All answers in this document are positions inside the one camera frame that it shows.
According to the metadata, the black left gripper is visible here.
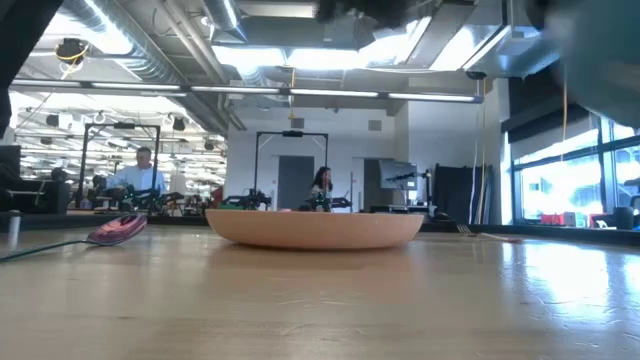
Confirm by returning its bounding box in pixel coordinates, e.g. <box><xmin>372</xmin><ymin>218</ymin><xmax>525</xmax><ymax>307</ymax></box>
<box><xmin>314</xmin><ymin>0</ymin><xmax>417</xmax><ymax>29</ymax></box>

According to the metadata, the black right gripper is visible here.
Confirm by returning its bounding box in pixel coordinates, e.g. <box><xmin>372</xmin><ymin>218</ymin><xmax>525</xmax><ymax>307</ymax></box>
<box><xmin>523</xmin><ymin>0</ymin><xmax>552</xmax><ymax>30</ymax></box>

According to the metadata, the blue ribbed bowl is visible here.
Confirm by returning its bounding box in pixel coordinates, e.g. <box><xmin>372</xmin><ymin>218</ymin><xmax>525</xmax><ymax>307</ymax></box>
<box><xmin>543</xmin><ymin>0</ymin><xmax>640</xmax><ymax>129</ymax></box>

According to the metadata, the fork with copper handle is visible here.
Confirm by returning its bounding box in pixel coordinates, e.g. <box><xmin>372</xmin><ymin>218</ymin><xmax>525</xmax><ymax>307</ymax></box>
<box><xmin>452</xmin><ymin>222</ymin><xmax>524</xmax><ymax>245</ymax></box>

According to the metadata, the long ceiling light bar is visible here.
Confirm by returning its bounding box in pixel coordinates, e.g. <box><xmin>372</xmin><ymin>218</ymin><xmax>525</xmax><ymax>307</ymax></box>
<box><xmin>8</xmin><ymin>78</ymin><xmax>485</xmax><ymax>105</ymax></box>

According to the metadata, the grey monitor on stand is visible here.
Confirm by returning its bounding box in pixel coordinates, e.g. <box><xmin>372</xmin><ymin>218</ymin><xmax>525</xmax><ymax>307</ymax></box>
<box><xmin>377</xmin><ymin>158</ymin><xmax>419</xmax><ymax>192</ymax></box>

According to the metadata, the person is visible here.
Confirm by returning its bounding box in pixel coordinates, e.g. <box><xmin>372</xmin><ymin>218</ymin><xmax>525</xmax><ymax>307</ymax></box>
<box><xmin>310</xmin><ymin>166</ymin><xmax>335</xmax><ymax>211</ymax></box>
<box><xmin>105</xmin><ymin>146</ymin><xmax>169</xmax><ymax>197</ymax></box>

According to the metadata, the black curtain panel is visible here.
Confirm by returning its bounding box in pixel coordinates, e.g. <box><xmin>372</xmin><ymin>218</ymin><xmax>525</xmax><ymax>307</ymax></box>
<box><xmin>431</xmin><ymin>163</ymin><xmax>494</xmax><ymax>226</ymax></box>

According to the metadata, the black cylinder container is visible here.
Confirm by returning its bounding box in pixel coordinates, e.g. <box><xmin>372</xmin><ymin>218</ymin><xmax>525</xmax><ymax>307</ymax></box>
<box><xmin>613</xmin><ymin>205</ymin><xmax>636</xmax><ymax>231</ymax></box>

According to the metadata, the peach shallow plate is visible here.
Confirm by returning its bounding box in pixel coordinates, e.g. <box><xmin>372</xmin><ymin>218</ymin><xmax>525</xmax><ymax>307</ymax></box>
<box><xmin>204</xmin><ymin>208</ymin><xmax>425</xmax><ymax>251</ymax></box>

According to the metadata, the hanging yellow cable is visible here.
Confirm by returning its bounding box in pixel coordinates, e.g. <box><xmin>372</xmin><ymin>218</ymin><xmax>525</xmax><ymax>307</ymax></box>
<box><xmin>561</xmin><ymin>64</ymin><xmax>570</xmax><ymax>146</ymax></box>

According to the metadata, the silver ventilation duct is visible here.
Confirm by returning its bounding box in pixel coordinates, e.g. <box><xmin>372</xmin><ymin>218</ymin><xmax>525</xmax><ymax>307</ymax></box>
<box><xmin>202</xmin><ymin>0</ymin><xmax>250</xmax><ymax>44</ymax></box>

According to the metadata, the black metal gantry frame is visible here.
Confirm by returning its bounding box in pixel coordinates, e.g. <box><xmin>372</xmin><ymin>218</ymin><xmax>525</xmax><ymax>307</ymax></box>
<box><xmin>76</xmin><ymin>122</ymin><xmax>162</xmax><ymax>207</ymax></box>
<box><xmin>253</xmin><ymin>130</ymin><xmax>330</xmax><ymax>202</ymax></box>

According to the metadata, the short metal post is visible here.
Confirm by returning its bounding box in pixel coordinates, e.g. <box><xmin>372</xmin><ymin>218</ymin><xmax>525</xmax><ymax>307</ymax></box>
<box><xmin>6</xmin><ymin>209</ymin><xmax>24</xmax><ymax>249</ymax></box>

